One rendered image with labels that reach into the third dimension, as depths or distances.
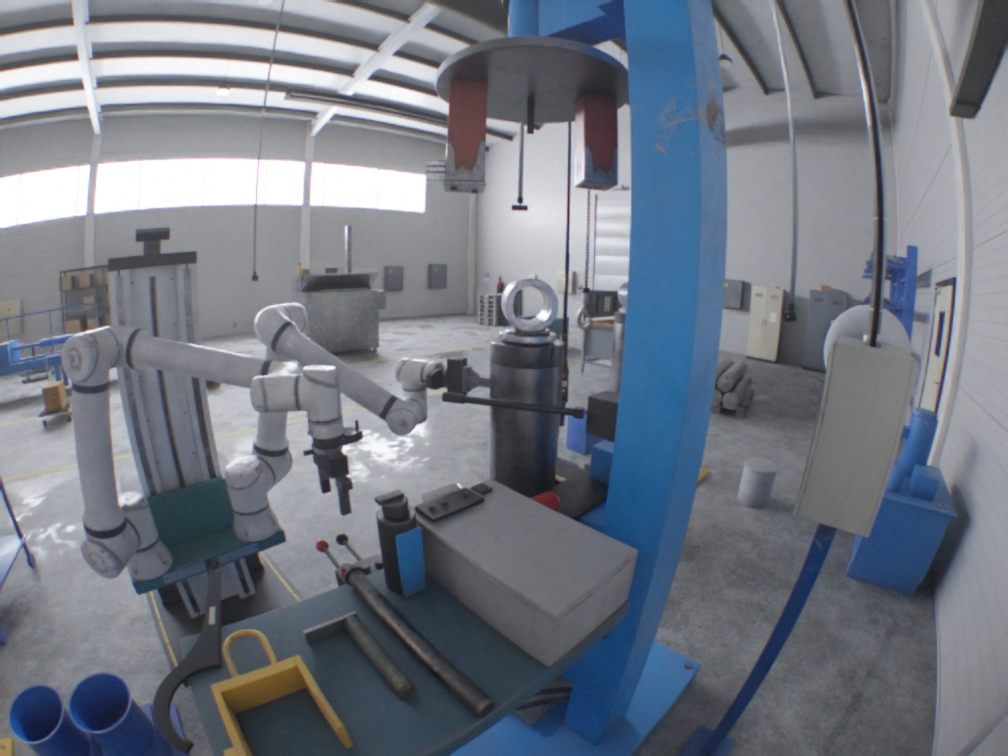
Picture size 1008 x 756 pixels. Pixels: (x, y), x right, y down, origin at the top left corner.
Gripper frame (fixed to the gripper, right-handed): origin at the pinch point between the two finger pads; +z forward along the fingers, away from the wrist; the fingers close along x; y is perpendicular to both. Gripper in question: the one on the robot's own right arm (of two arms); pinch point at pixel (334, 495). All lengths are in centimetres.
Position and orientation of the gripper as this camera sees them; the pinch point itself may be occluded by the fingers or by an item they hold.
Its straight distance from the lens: 114.8
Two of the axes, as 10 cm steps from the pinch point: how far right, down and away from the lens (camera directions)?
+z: -0.3, 9.7, 2.4
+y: -7.2, 1.5, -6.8
